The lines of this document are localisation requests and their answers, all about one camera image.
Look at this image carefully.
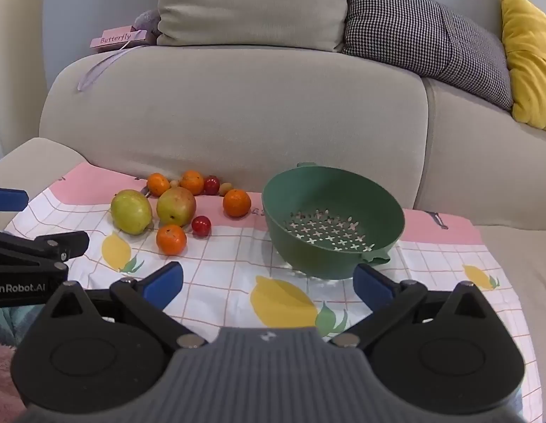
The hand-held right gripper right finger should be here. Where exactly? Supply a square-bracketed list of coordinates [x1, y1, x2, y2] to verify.
[329, 263, 499, 349]

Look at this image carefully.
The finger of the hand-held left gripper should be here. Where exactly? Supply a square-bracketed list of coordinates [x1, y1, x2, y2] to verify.
[0, 188, 29, 213]
[0, 228, 90, 277]

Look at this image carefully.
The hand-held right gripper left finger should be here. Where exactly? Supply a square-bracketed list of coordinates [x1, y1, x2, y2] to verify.
[43, 261, 208, 349]

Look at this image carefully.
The orange tangerine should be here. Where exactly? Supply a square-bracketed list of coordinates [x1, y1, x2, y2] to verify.
[222, 189, 252, 218]
[180, 170, 205, 196]
[147, 173, 171, 197]
[156, 224, 188, 256]

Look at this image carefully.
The yellow lemon fruit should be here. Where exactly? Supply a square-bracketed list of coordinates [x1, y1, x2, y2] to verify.
[157, 186, 197, 227]

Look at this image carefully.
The green plastic colander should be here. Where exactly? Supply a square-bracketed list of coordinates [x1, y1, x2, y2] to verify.
[261, 161, 406, 281]

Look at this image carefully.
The teal fuzzy cloth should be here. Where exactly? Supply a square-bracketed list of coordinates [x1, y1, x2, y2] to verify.
[0, 306, 43, 345]

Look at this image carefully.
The pink fuzzy cloth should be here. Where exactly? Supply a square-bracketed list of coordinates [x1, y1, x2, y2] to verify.
[0, 342, 25, 407]

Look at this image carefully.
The pink checkered lemon-print cloth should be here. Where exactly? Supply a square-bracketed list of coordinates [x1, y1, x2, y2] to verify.
[3, 161, 545, 423]

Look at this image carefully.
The lilac ribbon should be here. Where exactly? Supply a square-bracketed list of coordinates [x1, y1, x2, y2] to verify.
[76, 42, 140, 92]

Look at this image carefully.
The beige curtain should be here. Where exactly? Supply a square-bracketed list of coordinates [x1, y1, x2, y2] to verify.
[0, 0, 48, 166]

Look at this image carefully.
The beige fabric sofa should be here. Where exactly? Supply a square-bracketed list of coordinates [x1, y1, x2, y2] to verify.
[0, 45, 546, 423]

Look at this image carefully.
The pink paper tag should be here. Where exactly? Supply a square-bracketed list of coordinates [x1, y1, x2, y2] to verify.
[90, 29, 149, 48]

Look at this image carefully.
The purple plush toy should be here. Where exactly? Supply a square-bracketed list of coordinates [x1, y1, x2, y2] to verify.
[134, 8, 164, 38]

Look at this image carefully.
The black white houndstooth pillow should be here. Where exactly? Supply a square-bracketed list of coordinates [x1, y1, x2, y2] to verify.
[342, 0, 514, 111]

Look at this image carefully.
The yellow pillow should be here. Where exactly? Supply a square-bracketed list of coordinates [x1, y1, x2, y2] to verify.
[499, 0, 546, 135]

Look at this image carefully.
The beige pillow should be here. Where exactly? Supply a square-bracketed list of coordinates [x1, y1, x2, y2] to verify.
[157, 0, 348, 53]

